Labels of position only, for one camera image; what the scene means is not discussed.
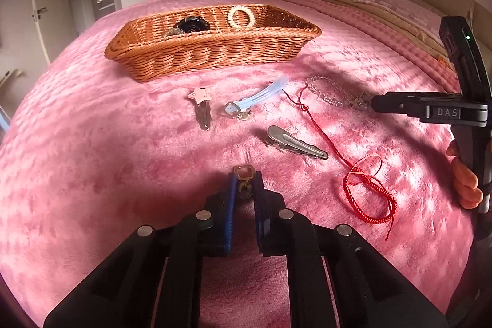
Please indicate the small gold square clip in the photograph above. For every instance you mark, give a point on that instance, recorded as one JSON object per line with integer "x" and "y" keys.
{"x": 243, "y": 172}

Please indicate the brown wicker basket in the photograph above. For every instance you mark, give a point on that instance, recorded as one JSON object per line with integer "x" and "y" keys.
{"x": 192, "y": 53}

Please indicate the small gold earring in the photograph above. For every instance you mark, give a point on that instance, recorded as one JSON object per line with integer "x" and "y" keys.
{"x": 245, "y": 116}

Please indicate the black hair accessory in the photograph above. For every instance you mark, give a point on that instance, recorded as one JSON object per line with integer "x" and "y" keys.
{"x": 190, "y": 24}

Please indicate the person's right hand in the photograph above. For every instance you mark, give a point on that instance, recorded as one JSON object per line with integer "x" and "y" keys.
{"x": 466, "y": 182}

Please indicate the pink quilted pillow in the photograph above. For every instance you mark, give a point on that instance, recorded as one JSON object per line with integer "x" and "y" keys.
{"x": 399, "y": 11}

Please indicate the pink star hair clip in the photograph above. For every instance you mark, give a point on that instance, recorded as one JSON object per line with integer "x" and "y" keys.
{"x": 203, "y": 113}

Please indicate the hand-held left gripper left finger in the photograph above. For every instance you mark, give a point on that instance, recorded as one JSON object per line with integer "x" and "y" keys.
{"x": 231, "y": 209}

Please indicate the small brown hair claw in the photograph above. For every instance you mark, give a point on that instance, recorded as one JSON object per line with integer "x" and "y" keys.
{"x": 173, "y": 32}

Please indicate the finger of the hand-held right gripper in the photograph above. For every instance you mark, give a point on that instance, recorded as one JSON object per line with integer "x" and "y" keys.
{"x": 396, "y": 104}

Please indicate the silver alligator hair clip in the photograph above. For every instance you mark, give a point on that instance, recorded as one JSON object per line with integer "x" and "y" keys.
{"x": 296, "y": 145}

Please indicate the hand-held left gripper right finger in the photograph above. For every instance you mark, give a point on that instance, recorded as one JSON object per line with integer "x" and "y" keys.
{"x": 258, "y": 212}

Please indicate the pink plush blanket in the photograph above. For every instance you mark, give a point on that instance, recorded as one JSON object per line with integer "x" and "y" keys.
{"x": 115, "y": 159}

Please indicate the light blue hair clip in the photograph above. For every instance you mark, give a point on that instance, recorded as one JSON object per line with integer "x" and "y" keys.
{"x": 261, "y": 94}

